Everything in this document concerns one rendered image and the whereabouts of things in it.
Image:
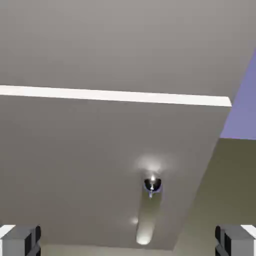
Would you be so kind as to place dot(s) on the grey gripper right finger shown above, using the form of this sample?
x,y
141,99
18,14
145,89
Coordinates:
x,y
238,242

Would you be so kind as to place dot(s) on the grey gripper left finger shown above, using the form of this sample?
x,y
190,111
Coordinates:
x,y
18,242

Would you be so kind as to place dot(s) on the plain grey cabinet door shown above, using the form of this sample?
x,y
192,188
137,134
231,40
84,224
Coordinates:
x,y
120,44

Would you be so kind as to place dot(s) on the grey painted cabinet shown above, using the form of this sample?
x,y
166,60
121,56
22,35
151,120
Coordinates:
x,y
80,60

